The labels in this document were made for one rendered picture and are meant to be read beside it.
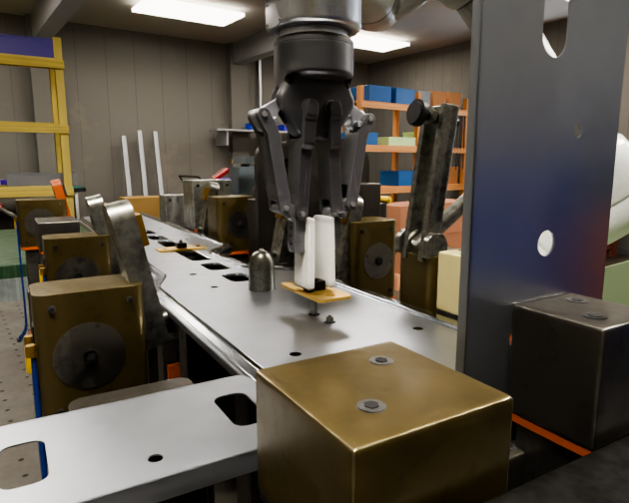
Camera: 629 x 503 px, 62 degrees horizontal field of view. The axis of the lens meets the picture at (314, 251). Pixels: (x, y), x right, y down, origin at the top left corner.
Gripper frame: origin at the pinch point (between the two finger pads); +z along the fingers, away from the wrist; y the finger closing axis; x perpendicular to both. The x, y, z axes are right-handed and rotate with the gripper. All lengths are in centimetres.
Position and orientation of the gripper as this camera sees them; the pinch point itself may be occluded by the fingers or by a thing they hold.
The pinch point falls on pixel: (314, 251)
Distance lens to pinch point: 52.3
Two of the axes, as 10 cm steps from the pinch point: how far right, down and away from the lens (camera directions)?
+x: 5.1, 1.4, -8.5
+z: 0.0, 9.9, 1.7
